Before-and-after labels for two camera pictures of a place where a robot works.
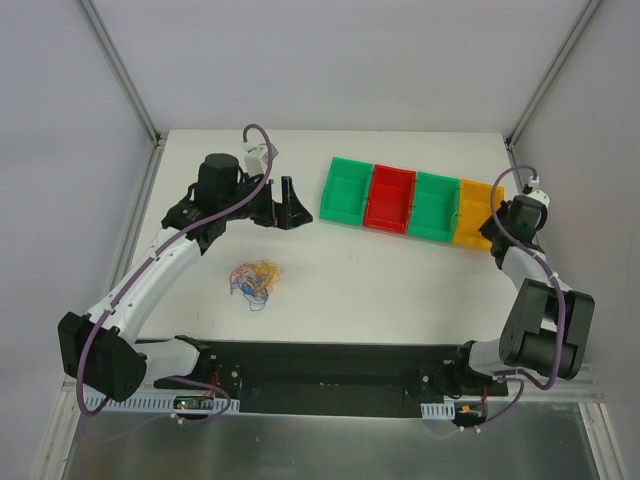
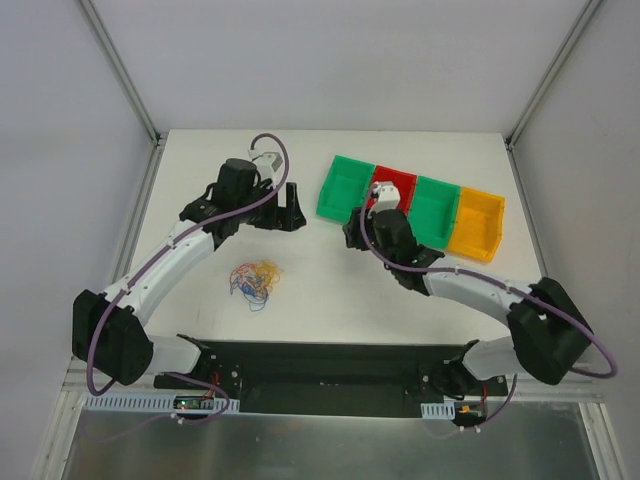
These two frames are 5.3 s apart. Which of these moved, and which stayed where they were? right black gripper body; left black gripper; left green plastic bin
Moved: right black gripper body
Stayed: left black gripper; left green plastic bin
